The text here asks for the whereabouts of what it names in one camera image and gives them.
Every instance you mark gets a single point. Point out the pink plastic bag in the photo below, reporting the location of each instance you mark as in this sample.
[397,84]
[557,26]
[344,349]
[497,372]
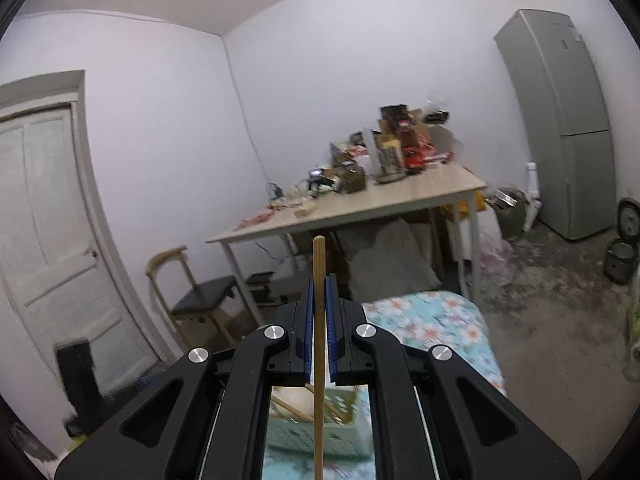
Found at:
[492,250]

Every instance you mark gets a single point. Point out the light wooden desk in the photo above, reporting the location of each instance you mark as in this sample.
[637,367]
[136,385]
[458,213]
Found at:
[390,200]

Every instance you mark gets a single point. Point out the cooking oil bottle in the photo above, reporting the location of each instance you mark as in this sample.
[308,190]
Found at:
[412,152]

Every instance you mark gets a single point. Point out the floral turquoise blanket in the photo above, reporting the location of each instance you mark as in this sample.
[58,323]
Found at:
[440,330]

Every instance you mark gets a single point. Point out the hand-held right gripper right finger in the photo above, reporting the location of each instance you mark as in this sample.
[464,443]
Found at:
[330,330]

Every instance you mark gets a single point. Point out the dark rice cooker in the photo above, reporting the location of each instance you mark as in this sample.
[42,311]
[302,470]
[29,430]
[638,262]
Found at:
[622,250]

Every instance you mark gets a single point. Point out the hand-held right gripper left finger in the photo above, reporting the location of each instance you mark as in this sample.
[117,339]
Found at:
[309,330]

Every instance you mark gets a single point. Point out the wooden chair with dark seat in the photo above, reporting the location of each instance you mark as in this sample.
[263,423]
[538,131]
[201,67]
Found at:
[205,295]

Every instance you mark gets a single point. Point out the green plastic utensil holder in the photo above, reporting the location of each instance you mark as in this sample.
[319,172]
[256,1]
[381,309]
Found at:
[345,440]

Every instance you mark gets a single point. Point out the yellow plastic bag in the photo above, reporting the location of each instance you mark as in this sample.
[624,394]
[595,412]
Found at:
[479,202]

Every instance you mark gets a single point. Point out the white plastic appliance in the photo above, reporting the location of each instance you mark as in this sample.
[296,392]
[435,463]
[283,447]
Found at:
[532,195]

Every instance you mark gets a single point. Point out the grey cushion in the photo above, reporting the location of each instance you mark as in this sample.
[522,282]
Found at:
[390,260]

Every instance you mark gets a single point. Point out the green canvas bag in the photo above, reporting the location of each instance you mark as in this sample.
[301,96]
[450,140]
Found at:
[510,212]

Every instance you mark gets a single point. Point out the black upright object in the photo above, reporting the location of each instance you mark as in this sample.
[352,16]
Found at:
[80,390]

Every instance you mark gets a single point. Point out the black hand tool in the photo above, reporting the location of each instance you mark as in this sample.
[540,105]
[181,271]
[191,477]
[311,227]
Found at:
[316,184]

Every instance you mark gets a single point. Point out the silver refrigerator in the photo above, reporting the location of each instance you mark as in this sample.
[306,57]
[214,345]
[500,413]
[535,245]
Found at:
[555,125]

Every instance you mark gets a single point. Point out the black plug adapter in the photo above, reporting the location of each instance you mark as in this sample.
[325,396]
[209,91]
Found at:
[275,191]

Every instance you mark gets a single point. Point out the glass jar of pickles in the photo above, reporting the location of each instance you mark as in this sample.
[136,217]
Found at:
[354,179]

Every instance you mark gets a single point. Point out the white panelled door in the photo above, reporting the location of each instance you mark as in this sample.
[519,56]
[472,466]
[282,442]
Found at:
[55,230]

